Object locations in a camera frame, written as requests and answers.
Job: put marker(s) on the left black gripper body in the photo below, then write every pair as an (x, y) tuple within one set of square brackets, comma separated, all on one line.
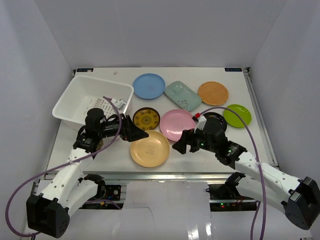
[(126, 128)]

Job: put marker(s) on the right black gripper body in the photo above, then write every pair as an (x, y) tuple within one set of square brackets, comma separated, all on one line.
[(198, 141)]

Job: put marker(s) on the black and gold plate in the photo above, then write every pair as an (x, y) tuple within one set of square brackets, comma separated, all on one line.
[(146, 118)]

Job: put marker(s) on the pink round plate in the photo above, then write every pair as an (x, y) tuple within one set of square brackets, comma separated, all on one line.
[(174, 122)]

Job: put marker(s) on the tan yellow round plate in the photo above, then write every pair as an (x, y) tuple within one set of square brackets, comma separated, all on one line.
[(152, 151)]

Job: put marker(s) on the black round plate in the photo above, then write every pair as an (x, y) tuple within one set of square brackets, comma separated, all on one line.
[(214, 123)]

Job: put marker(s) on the white plastic bin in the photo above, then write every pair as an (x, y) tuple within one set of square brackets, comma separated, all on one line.
[(86, 92)]

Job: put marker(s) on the celadon divided oval plate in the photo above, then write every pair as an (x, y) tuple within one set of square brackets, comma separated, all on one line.
[(183, 96)]

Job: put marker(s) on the blue round plate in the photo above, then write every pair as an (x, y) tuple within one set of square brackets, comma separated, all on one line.
[(149, 86)]

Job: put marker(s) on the woven bamboo round plate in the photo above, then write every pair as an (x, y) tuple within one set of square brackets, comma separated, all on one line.
[(213, 93)]

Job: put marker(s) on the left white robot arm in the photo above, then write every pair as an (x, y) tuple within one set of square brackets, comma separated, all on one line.
[(50, 211)]

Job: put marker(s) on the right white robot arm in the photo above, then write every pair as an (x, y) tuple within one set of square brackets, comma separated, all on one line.
[(298, 199)]

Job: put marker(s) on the left blue table label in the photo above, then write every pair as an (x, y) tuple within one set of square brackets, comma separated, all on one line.
[(84, 70)]

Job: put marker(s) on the blue table label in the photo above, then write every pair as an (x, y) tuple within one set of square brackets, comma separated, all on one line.
[(233, 69), (84, 70)]

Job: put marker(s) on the right blue table label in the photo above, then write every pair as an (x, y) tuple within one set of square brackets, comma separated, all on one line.
[(233, 69)]

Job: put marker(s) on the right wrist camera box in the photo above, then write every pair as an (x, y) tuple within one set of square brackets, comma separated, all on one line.
[(200, 121)]

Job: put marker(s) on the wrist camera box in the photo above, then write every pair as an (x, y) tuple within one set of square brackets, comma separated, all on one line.
[(200, 121), (119, 104)]

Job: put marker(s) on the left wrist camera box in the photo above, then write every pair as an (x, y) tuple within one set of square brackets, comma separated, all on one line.
[(119, 104)]

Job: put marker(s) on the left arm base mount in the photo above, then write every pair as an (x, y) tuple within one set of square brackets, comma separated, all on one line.
[(106, 196)]

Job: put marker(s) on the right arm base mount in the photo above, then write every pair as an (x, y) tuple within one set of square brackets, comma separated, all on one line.
[(226, 198)]

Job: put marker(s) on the aluminium table frame rail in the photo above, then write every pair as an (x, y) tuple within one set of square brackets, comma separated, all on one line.
[(271, 157)]

